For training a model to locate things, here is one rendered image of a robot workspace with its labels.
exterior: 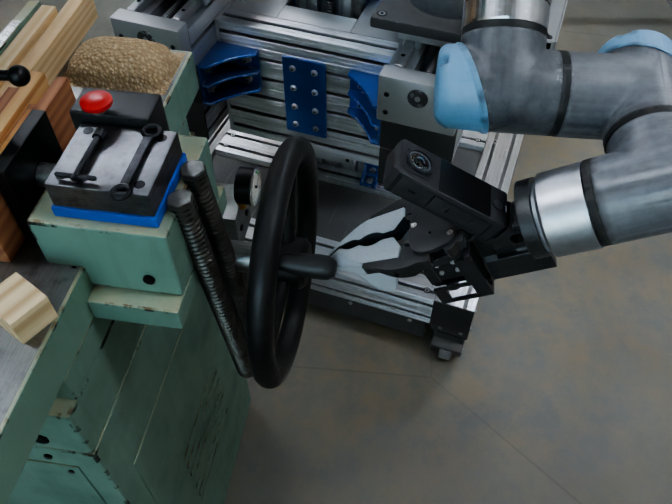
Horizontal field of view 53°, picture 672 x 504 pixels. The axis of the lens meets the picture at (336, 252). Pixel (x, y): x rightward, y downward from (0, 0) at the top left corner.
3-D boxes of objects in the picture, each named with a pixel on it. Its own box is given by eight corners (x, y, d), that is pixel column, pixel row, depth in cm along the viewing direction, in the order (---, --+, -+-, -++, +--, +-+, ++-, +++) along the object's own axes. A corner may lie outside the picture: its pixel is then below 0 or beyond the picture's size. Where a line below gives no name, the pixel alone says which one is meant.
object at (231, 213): (242, 252, 113) (237, 220, 107) (172, 243, 115) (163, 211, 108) (253, 216, 119) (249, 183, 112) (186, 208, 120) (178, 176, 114)
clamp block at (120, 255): (182, 300, 67) (164, 241, 60) (54, 283, 68) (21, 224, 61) (221, 195, 76) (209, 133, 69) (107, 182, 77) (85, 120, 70)
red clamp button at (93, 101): (107, 117, 62) (104, 108, 61) (76, 114, 62) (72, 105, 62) (118, 97, 64) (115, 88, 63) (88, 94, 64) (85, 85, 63)
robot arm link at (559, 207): (583, 208, 52) (576, 138, 57) (525, 222, 54) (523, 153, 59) (608, 265, 56) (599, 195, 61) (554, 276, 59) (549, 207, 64)
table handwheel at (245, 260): (335, 160, 92) (310, 370, 91) (194, 145, 94) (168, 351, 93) (306, 110, 63) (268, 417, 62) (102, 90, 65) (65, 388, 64)
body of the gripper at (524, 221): (436, 308, 65) (561, 284, 59) (396, 256, 60) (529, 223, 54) (440, 247, 70) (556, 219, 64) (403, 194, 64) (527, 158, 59)
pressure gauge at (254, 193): (255, 222, 108) (250, 186, 102) (232, 219, 109) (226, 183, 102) (263, 195, 112) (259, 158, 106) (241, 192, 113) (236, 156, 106)
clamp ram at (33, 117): (94, 244, 67) (66, 179, 60) (23, 236, 67) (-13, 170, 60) (126, 181, 72) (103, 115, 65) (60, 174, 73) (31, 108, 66)
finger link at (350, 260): (348, 309, 69) (429, 292, 64) (317, 276, 65) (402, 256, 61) (352, 284, 71) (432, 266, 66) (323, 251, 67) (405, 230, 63)
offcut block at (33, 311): (28, 292, 63) (15, 271, 61) (59, 316, 62) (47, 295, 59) (-7, 319, 61) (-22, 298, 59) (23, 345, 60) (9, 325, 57)
